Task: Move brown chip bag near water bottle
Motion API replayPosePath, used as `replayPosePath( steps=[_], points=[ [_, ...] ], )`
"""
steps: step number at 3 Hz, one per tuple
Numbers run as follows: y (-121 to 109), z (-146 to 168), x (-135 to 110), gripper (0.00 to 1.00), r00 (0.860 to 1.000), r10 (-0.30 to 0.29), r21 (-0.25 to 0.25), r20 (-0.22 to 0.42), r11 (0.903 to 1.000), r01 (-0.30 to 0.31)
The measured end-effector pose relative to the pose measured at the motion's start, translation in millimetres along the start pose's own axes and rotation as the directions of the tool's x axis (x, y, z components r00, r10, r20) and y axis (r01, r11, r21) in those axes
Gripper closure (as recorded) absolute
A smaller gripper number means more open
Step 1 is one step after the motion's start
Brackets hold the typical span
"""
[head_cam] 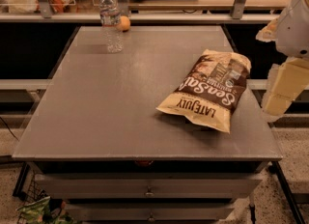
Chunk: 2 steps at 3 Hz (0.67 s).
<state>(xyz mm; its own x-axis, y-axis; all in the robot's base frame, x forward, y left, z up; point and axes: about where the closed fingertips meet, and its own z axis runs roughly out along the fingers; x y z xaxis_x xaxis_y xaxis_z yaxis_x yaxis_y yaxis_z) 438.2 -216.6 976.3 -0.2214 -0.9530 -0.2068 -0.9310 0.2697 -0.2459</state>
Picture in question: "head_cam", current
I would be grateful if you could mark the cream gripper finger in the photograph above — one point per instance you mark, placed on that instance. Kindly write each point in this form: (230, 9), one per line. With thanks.
(285, 83)

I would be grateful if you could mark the brown Late July chip bag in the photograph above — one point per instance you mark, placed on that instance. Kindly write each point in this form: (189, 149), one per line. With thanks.
(210, 93)

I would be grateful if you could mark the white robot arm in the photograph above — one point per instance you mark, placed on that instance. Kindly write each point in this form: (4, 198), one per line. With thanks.
(290, 32)

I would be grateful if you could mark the clear plastic water bottle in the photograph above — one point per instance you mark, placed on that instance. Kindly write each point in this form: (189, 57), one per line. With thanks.
(110, 18)

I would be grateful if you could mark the green snack bag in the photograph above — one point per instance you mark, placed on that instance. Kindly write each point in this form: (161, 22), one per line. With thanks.
(46, 211)

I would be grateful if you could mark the red button under table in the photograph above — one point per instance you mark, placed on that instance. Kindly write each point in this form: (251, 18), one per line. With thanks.
(143, 163)

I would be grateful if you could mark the orange fruit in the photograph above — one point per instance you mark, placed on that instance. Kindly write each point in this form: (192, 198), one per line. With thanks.
(124, 24)

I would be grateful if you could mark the upper grey drawer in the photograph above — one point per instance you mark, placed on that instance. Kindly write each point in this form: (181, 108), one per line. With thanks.
(104, 187)

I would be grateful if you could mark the grey drawer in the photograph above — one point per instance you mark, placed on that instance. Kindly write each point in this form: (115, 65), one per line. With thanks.
(104, 187)
(149, 212)

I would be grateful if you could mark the lower grey drawer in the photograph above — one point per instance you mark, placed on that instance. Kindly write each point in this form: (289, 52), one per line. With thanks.
(149, 212)

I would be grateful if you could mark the black wire basket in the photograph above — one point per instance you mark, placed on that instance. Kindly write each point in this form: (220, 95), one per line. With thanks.
(30, 192)

